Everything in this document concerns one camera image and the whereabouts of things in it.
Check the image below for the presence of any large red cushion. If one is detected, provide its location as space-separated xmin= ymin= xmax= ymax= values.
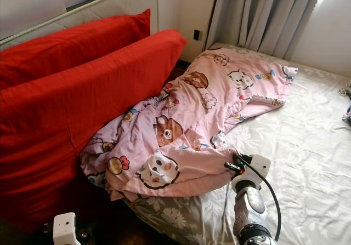
xmin=0 ymin=8 xmax=151 ymax=89
xmin=0 ymin=29 xmax=188 ymax=232

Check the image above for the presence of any grey-green quilted mattress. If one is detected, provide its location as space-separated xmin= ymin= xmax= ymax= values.
xmin=0 ymin=0 xmax=160 ymax=51

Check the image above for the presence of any white window blind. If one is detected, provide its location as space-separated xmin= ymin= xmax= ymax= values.
xmin=288 ymin=0 xmax=351 ymax=77

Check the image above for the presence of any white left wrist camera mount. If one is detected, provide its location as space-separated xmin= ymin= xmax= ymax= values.
xmin=53 ymin=212 xmax=77 ymax=245

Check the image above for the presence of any bed with pale floral sheet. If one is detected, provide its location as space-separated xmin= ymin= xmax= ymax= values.
xmin=123 ymin=42 xmax=351 ymax=245

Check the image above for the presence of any pink cartoon print blanket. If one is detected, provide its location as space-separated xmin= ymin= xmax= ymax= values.
xmin=80 ymin=48 xmax=299 ymax=202

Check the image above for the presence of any red white blue bolster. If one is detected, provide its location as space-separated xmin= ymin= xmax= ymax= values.
xmin=343 ymin=104 xmax=351 ymax=126

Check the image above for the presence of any grey pleated curtain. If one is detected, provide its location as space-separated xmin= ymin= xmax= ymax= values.
xmin=206 ymin=0 xmax=327 ymax=60

